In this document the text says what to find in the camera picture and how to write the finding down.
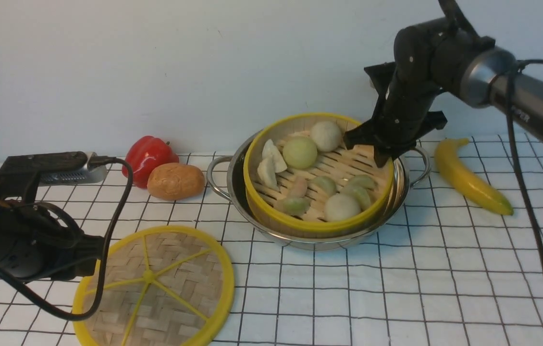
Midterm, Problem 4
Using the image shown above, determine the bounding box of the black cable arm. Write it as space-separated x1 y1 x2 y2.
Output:
0 156 134 321
505 59 543 346

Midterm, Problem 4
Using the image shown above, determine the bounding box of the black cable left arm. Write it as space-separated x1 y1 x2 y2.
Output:
0 156 134 321

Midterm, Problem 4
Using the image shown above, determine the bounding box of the white dumpling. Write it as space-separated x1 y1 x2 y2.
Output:
258 156 280 191
262 139 288 173

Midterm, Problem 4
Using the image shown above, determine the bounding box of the pale green round bun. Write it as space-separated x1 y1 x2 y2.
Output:
281 136 318 170

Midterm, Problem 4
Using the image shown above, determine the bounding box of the yellow banana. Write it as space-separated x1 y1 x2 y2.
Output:
434 138 515 215

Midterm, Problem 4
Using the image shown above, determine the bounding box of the red bell pepper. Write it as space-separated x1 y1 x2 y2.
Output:
125 136 180 190

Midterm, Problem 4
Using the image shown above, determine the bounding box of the green dumpling far right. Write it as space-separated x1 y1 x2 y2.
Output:
346 174 378 190

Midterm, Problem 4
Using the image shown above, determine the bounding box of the white round bun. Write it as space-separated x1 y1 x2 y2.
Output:
309 121 343 152
324 193 361 222

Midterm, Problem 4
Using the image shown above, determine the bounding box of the woven bamboo steamer lid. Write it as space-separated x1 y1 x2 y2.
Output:
73 225 235 346

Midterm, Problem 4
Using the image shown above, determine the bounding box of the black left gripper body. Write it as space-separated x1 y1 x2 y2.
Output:
0 152 104 281

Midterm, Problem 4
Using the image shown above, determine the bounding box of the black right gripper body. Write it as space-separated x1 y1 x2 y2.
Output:
364 62 448 149

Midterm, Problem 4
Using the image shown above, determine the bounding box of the green dumpling left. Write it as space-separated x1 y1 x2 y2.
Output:
274 197 310 217

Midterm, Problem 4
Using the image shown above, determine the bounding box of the green dumpling right front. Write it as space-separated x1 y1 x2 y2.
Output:
340 184 373 211

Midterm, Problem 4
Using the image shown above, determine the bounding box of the green dumpling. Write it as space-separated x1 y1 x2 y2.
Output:
309 176 337 197
274 197 310 217
340 184 373 211
346 174 378 190

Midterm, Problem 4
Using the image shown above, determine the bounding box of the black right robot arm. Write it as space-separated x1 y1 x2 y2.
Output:
343 0 543 167

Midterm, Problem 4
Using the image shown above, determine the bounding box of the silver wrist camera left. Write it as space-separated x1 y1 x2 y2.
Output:
39 151 108 186

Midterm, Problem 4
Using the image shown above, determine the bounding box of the white dumpling lower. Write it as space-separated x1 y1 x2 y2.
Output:
258 156 280 191

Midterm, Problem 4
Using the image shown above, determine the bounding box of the white dumpling upper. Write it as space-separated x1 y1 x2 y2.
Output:
262 139 288 173

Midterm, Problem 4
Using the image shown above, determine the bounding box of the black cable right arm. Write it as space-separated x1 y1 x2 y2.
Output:
505 59 543 346

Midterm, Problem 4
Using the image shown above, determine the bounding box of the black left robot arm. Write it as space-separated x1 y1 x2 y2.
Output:
0 151 107 282

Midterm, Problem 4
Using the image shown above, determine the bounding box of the green dumpling middle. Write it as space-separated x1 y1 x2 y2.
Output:
309 176 337 197

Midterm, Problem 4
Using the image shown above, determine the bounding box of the pink dumpling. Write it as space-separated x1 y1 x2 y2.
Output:
288 176 308 198

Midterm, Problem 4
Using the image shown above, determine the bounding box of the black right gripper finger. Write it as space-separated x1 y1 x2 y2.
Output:
343 120 378 149
373 144 399 168

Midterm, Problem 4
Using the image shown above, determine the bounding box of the stainless steel two-handled pot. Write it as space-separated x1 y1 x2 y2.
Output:
206 135 431 250

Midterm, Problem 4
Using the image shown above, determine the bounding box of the brown potato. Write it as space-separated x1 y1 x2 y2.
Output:
147 163 206 201

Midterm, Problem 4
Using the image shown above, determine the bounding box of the white round bun front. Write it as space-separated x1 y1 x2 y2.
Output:
324 193 361 222

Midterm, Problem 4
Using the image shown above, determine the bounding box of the bamboo steamer basket yellow rim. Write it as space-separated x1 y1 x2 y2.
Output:
243 112 395 238

